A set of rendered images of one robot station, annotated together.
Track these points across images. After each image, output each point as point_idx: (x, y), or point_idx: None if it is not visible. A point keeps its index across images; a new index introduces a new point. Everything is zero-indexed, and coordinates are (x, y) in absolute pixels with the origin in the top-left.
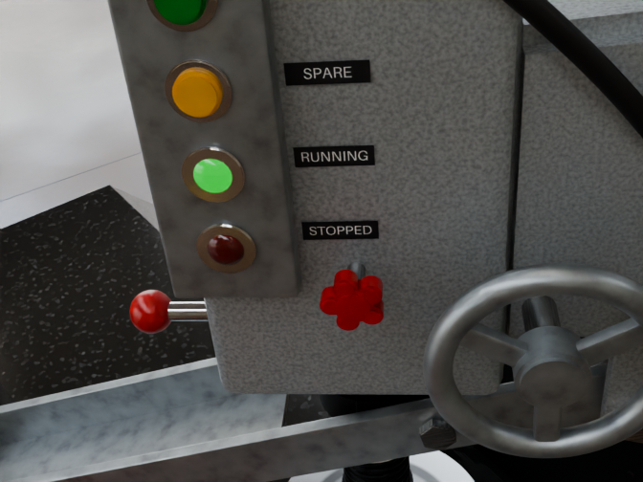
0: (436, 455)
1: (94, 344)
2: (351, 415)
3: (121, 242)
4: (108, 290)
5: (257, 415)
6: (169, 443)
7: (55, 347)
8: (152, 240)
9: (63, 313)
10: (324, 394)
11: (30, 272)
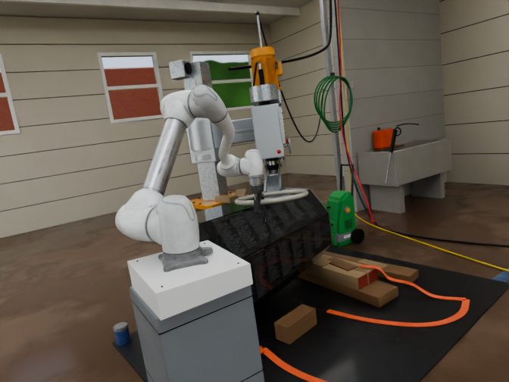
0: None
1: (235, 207)
2: (279, 165)
3: (204, 211)
4: (220, 209)
5: (271, 176)
6: (273, 181)
7: (235, 208)
8: (204, 210)
9: (226, 210)
10: (276, 166)
11: (210, 214)
